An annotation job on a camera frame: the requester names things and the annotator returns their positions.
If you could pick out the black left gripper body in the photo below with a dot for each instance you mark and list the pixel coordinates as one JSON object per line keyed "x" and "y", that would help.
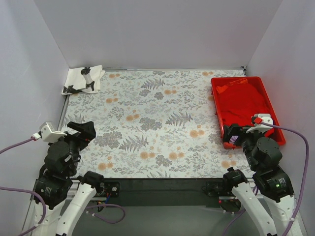
{"x": 76, "y": 137}

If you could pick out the white t-shirt with robot print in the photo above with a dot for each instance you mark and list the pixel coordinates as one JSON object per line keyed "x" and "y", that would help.
{"x": 83, "y": 79}

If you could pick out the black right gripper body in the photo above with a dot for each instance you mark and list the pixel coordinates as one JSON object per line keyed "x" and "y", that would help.
{"x": 238, "y": 134}

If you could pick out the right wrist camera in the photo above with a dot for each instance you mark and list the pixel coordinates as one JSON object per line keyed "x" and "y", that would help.
{"x": 261, "y": 123}

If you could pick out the aluminium frame rail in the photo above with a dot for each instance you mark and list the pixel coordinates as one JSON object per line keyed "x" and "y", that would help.
{"x": 254, "y": 190}

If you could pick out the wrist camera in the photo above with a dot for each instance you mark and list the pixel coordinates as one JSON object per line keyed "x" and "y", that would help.
{"x": 48, "y": 133}
{"x": 261, "y": 123}

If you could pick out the floral patterned table mat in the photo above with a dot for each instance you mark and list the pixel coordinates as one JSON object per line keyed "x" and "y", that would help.
{"x": 154, "y": 124}

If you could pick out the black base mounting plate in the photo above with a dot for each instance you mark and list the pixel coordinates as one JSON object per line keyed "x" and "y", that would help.
{"x": 155, "y": 192}

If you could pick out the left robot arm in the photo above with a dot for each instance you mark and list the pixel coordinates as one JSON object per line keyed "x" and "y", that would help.
{"x": 54, "y": 181}

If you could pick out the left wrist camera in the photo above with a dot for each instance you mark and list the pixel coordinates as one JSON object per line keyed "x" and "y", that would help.
{"x": 48, "y": 133}

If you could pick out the red t-shirt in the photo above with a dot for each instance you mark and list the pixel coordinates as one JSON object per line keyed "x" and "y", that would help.
{"x": 240, "y": 102}

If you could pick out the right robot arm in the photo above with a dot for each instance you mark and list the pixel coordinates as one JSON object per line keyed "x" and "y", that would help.
{"x": 277, "y": 191}

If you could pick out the lavender t-shirt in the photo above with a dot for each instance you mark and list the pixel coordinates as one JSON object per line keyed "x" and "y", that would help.
{"x": 233, "y": 139}

